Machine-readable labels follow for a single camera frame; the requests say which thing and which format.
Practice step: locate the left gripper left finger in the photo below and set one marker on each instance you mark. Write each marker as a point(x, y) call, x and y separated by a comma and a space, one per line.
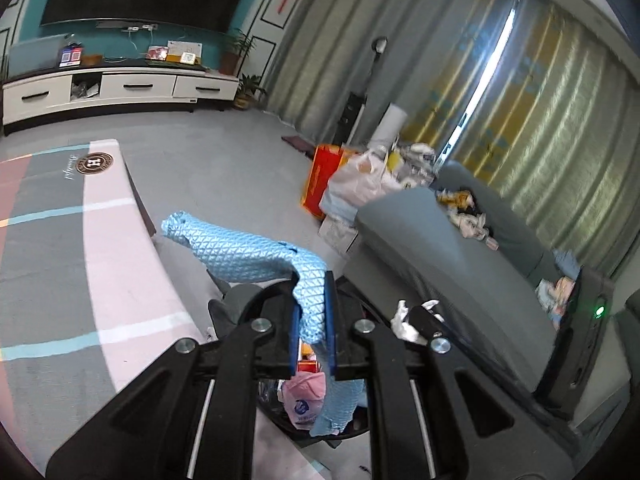
point(191, 413)

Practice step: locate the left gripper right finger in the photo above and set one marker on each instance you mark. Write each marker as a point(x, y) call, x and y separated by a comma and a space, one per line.
point(439, 410)

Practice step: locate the pink plastic bag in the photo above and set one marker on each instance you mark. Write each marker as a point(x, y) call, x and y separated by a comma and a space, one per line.
point(303, 397)

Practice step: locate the blue quilted cloth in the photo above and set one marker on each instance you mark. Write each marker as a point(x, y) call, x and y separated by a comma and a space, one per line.
point(241, 257)

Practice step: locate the grey sofa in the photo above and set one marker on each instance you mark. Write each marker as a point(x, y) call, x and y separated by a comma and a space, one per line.
point(408, 230)

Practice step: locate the white plastic bag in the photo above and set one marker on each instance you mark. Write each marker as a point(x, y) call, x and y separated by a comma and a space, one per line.
point(364, 177)

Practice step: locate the grey curtain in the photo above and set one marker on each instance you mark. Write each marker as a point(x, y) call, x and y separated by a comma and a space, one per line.
point(519, 92)

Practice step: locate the red orange shopping bag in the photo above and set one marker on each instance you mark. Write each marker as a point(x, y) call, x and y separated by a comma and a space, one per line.
point(325, 163)

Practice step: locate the potted plant by cabinet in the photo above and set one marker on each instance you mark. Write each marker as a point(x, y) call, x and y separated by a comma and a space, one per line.
point(250, 92)

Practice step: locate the white TV cabinet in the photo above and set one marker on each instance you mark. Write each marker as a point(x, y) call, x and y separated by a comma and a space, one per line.
point(60, 91)

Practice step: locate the grey storage bin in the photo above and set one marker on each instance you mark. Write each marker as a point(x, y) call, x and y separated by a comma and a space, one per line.
point(37, 54)

